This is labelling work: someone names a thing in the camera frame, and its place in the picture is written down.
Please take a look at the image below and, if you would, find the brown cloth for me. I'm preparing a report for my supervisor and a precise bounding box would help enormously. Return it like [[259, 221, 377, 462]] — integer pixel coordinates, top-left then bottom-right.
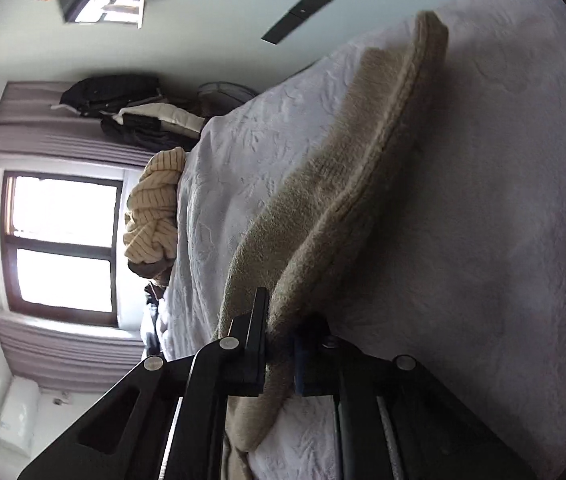
[[129, 259, 173, 287]]

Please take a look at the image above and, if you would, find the beige fuzzy garment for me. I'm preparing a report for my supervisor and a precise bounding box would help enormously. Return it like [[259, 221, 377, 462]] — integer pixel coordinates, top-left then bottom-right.
[[213, 10, 450, 480]]

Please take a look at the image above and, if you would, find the grey pleated curtain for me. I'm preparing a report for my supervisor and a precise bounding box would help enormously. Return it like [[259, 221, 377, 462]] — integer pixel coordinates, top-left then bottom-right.
[[0, 80, 165, 170], [0, 310, 148, 394]]

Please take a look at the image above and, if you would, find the standing fan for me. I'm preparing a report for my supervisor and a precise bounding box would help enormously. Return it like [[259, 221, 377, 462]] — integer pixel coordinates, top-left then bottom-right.
[[197, 81, 260, 112]]

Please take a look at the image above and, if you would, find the cream knitted sweater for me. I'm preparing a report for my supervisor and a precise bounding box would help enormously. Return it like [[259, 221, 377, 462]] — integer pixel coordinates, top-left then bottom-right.
[[124, 146, 189, 266]]

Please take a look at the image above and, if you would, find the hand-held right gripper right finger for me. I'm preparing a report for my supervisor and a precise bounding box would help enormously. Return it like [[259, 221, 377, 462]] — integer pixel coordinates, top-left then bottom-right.
[[290, 312, 539, 480]]

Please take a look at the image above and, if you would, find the black wall panel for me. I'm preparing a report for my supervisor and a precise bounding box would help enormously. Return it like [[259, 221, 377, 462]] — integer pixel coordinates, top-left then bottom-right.
[[261, 0, 334, 45]]

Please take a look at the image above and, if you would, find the pile of dark jackets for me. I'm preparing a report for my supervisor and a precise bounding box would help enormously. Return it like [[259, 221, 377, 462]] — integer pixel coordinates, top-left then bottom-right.
[[99, 102, 209, 154]]

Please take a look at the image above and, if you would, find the black backpack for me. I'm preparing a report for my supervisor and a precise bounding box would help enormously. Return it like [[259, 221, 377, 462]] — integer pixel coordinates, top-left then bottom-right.
[[59, 75, 161, 117]]

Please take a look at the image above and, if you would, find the white air conditioner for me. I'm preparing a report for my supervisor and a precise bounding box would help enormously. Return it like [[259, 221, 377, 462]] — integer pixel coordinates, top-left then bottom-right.
[[0, 377, 42, 454]]

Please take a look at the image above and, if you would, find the dark clothes pile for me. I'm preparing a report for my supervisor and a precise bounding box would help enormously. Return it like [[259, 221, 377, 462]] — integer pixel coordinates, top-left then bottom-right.
[[139, 282, 166, 359]]

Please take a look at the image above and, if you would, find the white plush blanket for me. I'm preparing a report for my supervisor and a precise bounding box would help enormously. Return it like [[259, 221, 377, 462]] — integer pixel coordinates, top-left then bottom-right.
[[155, 0, 566, 480]]

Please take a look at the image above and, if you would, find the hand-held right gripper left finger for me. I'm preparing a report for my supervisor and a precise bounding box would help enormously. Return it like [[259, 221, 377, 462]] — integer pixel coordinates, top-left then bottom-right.
[[18, 287, 270, 480]]

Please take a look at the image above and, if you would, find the brown framed window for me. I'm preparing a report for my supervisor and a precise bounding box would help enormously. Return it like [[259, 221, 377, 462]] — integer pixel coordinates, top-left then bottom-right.
[[2, 170, 124, 329]]

